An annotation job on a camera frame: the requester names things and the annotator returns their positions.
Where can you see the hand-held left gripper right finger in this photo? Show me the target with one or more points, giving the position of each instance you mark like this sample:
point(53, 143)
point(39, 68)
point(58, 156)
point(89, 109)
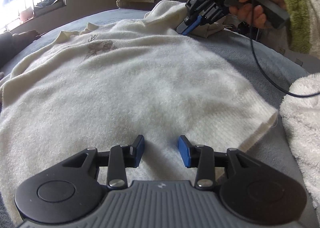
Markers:
point(183, 151)

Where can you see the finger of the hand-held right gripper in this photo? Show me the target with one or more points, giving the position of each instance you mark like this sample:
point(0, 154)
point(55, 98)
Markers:
point(196, 23)
point(183, 27)

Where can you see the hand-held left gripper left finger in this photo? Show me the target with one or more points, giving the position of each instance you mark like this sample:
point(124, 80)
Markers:
point(140, 151)

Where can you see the cream deer sweater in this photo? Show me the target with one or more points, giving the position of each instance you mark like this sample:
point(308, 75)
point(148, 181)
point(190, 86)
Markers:
point(125, 88)

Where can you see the person's right forearm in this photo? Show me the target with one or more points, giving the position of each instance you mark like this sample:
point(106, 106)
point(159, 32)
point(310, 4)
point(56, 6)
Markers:
point(300, 18)

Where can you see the beige folded garment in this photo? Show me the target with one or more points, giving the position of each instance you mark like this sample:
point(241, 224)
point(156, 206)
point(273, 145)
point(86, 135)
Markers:
point(212, 28)

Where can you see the grey-blue bed blanket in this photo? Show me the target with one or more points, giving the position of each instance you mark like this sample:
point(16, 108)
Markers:
point(250, 63)

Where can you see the cardboard shoe box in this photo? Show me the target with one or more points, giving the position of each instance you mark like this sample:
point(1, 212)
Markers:
point(50, 3)

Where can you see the pink pot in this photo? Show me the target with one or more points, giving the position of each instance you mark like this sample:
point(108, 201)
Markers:
point(26, 14)

